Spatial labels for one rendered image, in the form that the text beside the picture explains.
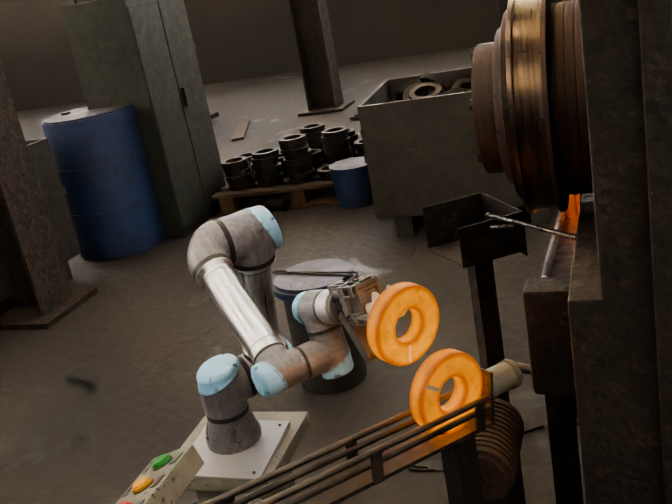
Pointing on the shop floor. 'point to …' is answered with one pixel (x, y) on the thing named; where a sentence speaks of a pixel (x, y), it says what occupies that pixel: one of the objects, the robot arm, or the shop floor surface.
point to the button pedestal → (176, 483)
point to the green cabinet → (153, 97)
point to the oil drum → (106, 181)
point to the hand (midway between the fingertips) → (401, 314)
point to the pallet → (288, 168)
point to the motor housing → (502, 456)
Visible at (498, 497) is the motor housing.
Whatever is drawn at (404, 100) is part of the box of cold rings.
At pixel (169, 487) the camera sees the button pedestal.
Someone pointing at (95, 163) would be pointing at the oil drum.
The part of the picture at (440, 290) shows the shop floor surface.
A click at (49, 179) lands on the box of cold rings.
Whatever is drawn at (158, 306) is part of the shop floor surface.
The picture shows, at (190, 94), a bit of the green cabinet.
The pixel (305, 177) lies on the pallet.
